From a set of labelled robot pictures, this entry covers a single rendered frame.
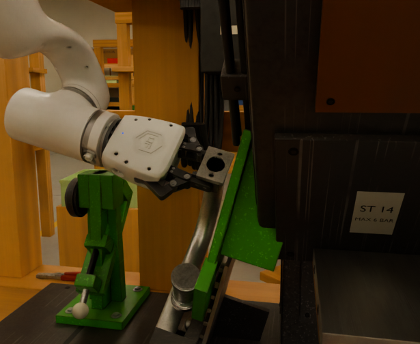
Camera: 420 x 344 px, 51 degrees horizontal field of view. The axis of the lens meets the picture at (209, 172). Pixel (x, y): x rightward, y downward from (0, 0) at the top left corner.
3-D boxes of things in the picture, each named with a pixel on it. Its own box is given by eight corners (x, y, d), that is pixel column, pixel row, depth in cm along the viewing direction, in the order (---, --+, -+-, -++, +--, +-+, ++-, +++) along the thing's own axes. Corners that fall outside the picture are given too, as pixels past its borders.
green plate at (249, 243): (261, 313, 53) (313, 148, 48) (197, 290, 54) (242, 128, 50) (268, 274, 65) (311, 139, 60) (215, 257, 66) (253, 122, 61)
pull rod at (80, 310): (84, 323, 74) (82, 291, 73) (69, 321, 74) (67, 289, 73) (98, 307, 79) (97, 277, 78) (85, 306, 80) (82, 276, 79)
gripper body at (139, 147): (87, 151, 60) (162, 175, 59) (119, 99, 66) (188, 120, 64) (96, 179, 67) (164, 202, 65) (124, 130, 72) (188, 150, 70)
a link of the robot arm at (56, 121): (110, 137, 73) (82, 173, 66) (40, 115, 75) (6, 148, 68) (108, 95, 67) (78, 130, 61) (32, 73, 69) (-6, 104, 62)
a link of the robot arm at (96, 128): (74, 142, 60) (93, 149, 60) (103, 98, 65) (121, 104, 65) (85, 175, 67) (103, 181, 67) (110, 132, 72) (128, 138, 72)
